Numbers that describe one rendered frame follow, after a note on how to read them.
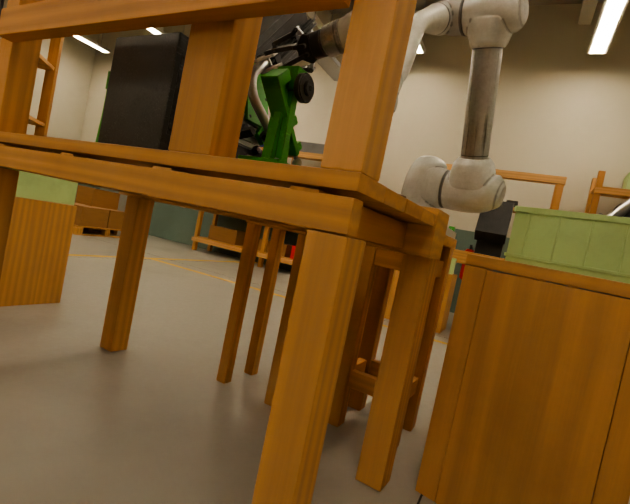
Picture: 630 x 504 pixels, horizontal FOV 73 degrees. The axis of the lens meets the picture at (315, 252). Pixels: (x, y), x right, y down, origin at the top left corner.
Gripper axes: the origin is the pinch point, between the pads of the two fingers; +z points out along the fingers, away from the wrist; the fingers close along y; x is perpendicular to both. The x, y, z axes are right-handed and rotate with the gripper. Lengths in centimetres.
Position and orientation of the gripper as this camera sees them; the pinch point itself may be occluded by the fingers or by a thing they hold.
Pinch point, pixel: (268, 62)
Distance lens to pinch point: 144.7
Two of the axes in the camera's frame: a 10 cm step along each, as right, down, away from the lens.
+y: -3.7, -7.6, -5.3
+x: -3.4, 6.4, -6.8
